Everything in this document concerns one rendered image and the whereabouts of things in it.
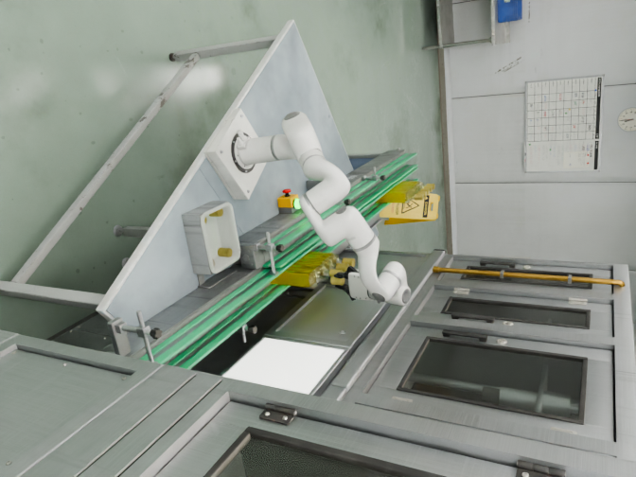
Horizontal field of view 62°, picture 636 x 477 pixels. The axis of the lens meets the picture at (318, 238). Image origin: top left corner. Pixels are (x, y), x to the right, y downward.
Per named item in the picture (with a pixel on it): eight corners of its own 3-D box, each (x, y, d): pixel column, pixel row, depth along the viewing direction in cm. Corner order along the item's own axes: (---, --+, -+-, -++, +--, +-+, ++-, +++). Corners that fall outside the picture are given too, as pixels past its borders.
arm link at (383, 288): (361, 232, 173) (393, 277, 181) (340, 259, 167) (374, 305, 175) (379, 230, 166) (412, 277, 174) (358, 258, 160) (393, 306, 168)
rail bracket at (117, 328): (102, 361, 151) (161, 374, 140) (87, 309, 146) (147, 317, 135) (115, 352, 155) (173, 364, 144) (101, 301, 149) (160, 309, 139)
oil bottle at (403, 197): (374, 203, 301) (421, 203, 288) (373, 193, 300) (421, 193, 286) (377, 200, 306) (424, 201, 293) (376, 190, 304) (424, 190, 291)
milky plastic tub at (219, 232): (194, 273, 188) (213, 275, 184) (181, 214, 181) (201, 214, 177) (223, 256, 202) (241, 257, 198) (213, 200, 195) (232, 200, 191)
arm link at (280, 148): (278, 167, 195) (316, 163, 187) (264, 137, 187) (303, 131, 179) (288, 152, 201) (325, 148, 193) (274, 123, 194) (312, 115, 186)
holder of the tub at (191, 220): (196, 287, 190) (213, 289, 187) (181, 214, 181) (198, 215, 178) (224, 269, 204) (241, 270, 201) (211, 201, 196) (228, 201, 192)
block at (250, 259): (240, 269, 202) (256, 270, 199) (236, 245, 199) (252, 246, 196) (245, 265, 205) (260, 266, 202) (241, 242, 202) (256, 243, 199)
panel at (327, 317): (185, 415, 154) (285, 441, 138) (184, 406, 153) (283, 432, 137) (323, 287, 228) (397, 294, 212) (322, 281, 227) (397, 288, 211)
